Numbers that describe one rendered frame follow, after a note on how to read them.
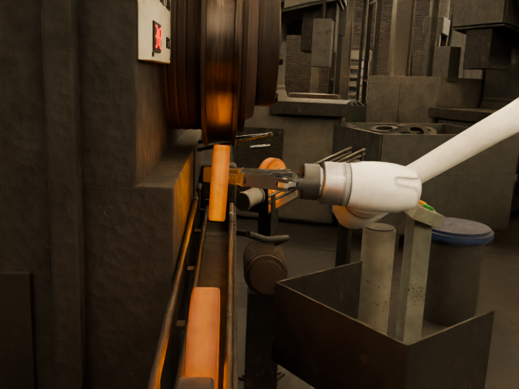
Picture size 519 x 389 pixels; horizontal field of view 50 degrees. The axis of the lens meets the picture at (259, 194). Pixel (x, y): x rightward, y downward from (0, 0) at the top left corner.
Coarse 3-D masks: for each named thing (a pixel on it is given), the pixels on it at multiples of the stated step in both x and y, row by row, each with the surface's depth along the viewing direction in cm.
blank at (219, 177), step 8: (216, 144) 114; (216, 152) 110; (224, 152) 110; (216, 160) 108; (224, 160) 108; (216, 168) 107; (224, 168) 108; (216, 176) 107; (224, 176) 107; (216, 184) 107; (224, 184) 107; (216, 192) 107; (224, 192) 107; (216, 200) 108; (224, 200) 108; (216, 208) 109; (224, 208) 109; (216, 216) 111; (224, 216) 111
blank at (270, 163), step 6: (264, 162) 181; (270, 162) 180; (276, 162) 183; (282, 162) 186; (264, 168) 179; (270, 168) 180; (276, 168) 184; (282, 168) 187; (270, 192) 182; (282, 192) 189; (270, 198) 183; (270, 204) 183
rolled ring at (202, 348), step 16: (208, 288) 67; (192, 304) 62; (208, 304) 62; (192, 320) 60; (208, 320) 61; (192, 336) 59; (208, 336) 59; (192, 352) 58; (208, 352) 58; (192, 368) 58; (208, 368) 58
